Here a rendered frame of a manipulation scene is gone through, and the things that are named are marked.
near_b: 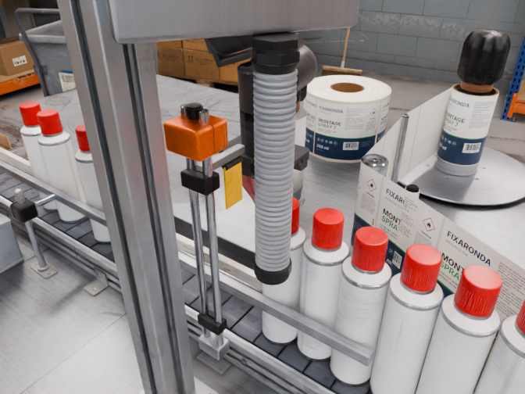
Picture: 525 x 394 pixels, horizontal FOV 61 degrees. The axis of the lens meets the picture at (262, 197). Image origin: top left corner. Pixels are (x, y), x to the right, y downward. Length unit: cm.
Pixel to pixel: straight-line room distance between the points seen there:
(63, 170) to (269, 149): 56
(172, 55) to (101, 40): 402
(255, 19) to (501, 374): 37
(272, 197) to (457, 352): 23
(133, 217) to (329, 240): 20
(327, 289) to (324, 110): 57
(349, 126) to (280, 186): 68
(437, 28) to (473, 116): 392
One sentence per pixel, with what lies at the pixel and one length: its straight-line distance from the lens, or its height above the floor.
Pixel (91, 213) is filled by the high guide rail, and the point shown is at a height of 96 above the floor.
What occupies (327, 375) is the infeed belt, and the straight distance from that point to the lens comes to 59.
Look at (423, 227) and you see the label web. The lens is 58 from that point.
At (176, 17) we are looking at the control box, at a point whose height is 130.
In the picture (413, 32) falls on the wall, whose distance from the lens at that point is 493.
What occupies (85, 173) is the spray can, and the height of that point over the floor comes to 102.
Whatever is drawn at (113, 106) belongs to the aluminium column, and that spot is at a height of 123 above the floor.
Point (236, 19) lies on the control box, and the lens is 31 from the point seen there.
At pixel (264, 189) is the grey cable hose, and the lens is 35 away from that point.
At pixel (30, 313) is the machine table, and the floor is 83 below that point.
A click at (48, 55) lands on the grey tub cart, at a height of 68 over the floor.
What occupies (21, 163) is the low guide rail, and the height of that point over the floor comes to 91.
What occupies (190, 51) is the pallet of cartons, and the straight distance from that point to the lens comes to 424.
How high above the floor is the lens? 135
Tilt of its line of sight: 32 degrees down
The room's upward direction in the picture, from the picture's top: straight up
